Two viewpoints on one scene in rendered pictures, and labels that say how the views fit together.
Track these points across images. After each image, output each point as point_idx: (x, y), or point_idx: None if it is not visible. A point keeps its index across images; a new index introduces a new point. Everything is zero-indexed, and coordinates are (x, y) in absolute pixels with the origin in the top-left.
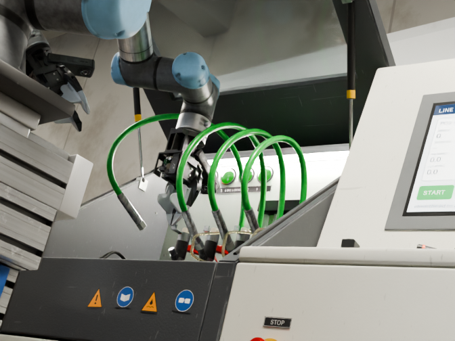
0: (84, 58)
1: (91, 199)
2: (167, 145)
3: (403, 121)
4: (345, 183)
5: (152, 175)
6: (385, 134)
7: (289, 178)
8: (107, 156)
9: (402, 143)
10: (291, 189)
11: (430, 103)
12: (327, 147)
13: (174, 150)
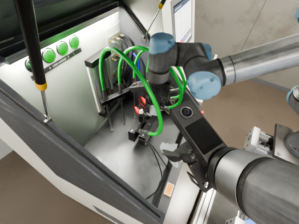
0: (198, 109)
1: (94, 163)
2: (167, 94)
3: (169, 18)
4: None
5: (35, 108)
6: (168, 26)
7: (87, 38)
8: (162, 130)
9: (171, 29)
10: (90, 44)
11: (172, 6)
12: (107, 14)
13: (169, 94)
